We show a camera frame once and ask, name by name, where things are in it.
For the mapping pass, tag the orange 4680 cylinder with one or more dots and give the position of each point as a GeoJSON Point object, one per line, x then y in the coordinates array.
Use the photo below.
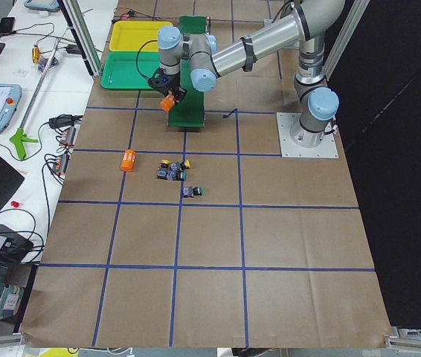
{"type": "Point", "coordinates": [165, 105]}
{"type": "Point", "coordinates": [128, 160]}

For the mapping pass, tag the green handled reacher tool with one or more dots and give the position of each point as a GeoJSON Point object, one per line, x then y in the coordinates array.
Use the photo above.
{"type": "Point", "coordinates": [20, 137]}

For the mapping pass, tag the black phone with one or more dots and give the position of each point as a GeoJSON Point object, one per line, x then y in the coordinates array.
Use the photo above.
{"type": "Point", "coordinates": [6, 25]}

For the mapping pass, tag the aluminium frame post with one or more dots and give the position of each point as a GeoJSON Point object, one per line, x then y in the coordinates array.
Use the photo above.
{"type": "Point", "coordinates": [77, 25]}

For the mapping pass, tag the green plastic tray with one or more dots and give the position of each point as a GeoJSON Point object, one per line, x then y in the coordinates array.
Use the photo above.
{"type": "Point", "coordinates": [120, 72]}

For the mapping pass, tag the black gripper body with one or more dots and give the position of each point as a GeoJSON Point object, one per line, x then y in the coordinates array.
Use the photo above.
{"type": "Point", "coordinates": [172, 86]}

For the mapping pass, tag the yellow push button lower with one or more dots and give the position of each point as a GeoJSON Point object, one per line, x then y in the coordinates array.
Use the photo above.
{"type": "Point", "coordinates": [163, 169]}

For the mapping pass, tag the green conveyor belt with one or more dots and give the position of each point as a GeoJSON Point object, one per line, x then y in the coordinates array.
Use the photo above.
{"type": "Point", "coordinates": [190, 112]}

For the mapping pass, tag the black power adapter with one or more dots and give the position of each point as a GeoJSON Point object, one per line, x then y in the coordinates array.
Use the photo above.
{"type": "Point", "coordinates": [64, 120]}

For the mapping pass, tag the green push button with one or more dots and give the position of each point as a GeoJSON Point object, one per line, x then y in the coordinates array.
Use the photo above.
{"type": "Point", "coordinates": [176, 175]}
{"type": "Point", "coordinates": [191, 192]}

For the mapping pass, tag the orange 4680 cylinder on table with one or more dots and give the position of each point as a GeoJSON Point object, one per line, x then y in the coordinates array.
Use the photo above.
{"type": "Point", "coordinates": [128, 160]}

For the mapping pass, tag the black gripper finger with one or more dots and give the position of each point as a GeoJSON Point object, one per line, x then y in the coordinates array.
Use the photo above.
{"type": "Point", "coordinates": [172, 99]}
{"type": "Point", "coordinates": [181, 93]}

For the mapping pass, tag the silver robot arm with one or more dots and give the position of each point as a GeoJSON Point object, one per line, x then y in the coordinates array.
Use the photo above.
{"type": "Point", "coordinates": [306, 24]}

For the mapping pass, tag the yellow push button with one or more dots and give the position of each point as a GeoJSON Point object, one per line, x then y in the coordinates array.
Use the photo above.
{"type": "Point", "coordinates": [163, 169]}
{"type": "Point", "coordinates": [180, 166]}

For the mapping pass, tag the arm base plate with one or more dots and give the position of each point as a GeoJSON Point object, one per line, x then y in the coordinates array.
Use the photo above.
{"type": "Point", "coordinates": [296, 142]}

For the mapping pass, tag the yellow plastic tray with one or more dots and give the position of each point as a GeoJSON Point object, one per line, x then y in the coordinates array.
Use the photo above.
{"type": "Point", "coordinates": [131, 35]}

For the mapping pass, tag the orange connector block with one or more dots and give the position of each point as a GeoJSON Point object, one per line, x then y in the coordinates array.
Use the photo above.
{"type": "Point", "coordinates": [61, 164]}

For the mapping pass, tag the yellow push button upper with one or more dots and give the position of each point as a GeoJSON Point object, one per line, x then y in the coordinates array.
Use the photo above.
{"type": "Point", "coordinates": [180, 166]}

